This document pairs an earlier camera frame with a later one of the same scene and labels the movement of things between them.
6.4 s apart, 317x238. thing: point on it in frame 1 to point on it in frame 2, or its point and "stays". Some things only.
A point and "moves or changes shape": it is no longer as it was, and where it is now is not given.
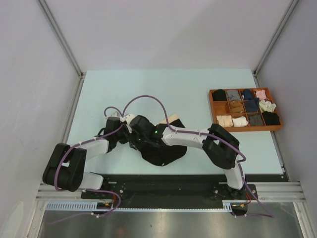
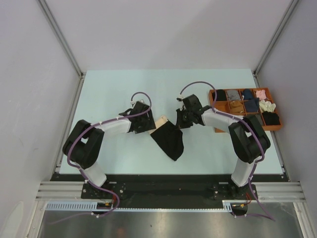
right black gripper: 133,143 to 181,124
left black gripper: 125,141 to 149,124
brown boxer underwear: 236,107 stays
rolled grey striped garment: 233,95 stays
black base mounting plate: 169,191 stays
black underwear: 161,153 moves or changes shape
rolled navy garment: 247,94 stays
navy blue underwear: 252,104 stays
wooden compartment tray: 237,109 stays
